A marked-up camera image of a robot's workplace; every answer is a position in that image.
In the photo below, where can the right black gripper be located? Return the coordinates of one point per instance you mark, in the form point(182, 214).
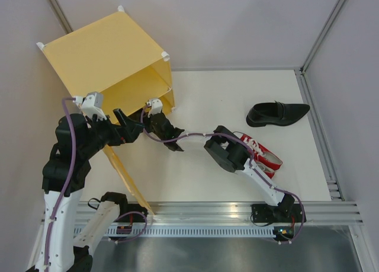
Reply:
point(145, 120)

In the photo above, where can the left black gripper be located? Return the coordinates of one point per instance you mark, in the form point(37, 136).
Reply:
point(129, 130)

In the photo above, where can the yellow cabinet door panel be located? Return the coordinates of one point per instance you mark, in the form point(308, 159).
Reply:
point(126, 178)

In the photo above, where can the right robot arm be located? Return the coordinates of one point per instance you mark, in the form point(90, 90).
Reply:
point(241, 155)

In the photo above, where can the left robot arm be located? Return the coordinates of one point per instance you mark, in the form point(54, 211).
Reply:
point(79, 138)

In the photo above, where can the yellow shoe cabinet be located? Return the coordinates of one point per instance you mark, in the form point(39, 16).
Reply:
point(116, 57)

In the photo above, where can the red canvas sneaker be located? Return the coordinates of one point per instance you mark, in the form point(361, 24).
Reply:
point(262, 154)
point(267, 170)

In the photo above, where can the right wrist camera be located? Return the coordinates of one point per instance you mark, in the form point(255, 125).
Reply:
point(155, 105)

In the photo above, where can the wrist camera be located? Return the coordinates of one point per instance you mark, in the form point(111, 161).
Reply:
point(90, 106)
point(155, 105)

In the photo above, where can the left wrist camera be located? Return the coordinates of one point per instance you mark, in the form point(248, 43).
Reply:
point(90, 106)

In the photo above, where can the white slotted cable duct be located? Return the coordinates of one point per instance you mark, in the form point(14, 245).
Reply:
point(191, 231)

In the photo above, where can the aluminium frame post left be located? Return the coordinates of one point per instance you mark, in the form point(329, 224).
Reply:
point(60, 15)

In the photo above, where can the aluminium frame post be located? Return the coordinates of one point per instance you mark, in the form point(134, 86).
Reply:
point(60, 15)
point(328, 25)

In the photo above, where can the aluminium front rail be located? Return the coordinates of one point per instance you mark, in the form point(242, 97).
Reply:
point(238, 213)

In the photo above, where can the aluminium frame post right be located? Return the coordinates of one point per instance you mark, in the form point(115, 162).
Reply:
point(328, 25)

